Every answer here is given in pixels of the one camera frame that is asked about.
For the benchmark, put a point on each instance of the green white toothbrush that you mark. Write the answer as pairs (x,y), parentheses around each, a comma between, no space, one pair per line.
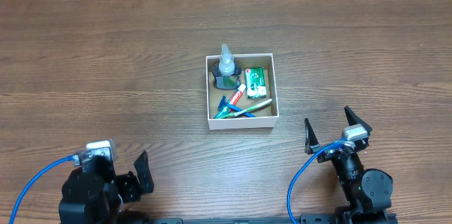
(249,109)

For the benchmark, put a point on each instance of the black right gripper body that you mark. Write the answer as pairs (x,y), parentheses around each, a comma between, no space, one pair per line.
(328,155)

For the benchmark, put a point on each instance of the green Dettol soap pack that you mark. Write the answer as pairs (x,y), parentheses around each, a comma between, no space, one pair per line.
(255,82)

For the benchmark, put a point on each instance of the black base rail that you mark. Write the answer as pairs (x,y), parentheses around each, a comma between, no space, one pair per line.
(243,219)

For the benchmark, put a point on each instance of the blue disposable razor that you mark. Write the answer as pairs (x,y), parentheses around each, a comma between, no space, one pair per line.
(229,105)

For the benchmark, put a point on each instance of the open white cardboard box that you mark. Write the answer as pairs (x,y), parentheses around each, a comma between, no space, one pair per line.
(265,117)

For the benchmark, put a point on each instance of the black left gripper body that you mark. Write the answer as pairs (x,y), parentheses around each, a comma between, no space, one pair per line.
(127,189)

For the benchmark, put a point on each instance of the blue mouthwash spray bottle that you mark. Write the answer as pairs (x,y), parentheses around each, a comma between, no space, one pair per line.
(226,72)

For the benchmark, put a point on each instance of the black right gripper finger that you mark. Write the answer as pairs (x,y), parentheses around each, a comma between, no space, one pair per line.
(311,145)
(353,119)

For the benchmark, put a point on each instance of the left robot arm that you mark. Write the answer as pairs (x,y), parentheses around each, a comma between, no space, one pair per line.
(94,193)

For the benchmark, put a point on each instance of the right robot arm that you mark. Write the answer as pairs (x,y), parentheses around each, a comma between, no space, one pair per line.
(368,191)

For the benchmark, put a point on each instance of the Colgate toothpaste tube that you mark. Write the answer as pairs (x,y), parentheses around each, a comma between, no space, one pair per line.
(223,109)

